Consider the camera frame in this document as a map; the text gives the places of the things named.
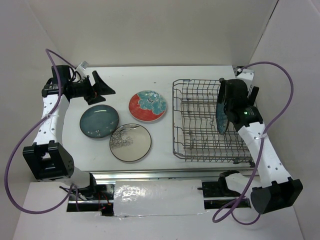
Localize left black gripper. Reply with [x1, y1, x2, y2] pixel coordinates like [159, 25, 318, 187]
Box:
[68, 70, 115, 106]

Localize dark teal plate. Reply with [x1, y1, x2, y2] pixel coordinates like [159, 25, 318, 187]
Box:
[215, 80, 229, 135]

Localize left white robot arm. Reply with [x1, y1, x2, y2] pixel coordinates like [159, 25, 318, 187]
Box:
[22, 65, 116, 200]

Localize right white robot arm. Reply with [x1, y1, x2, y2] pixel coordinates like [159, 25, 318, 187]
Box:
[218, 79, 303, 215]

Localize teal plate white flowers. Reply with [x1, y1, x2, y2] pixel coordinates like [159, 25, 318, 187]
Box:
[79, 104, 120, 139]

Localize red plate blue flower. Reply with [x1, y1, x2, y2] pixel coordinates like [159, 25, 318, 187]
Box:
[128, 90, 167, 122]

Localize cream plate tree pattern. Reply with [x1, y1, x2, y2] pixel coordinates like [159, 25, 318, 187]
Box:
[109, 123, 152, 163]

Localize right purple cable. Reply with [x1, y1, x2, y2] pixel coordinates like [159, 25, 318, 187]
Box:
[212, 61, 294, 225]

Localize purple cable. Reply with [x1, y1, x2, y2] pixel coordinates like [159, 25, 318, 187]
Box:
[212, 61, 294, 225]
[4, 48, 85, 214]

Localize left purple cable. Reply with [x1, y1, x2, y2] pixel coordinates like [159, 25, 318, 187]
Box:
[4, 48, 85, 214]

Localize grey wire dish rack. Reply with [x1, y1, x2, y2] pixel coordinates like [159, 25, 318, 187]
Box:
[172, 79, 255, 168]

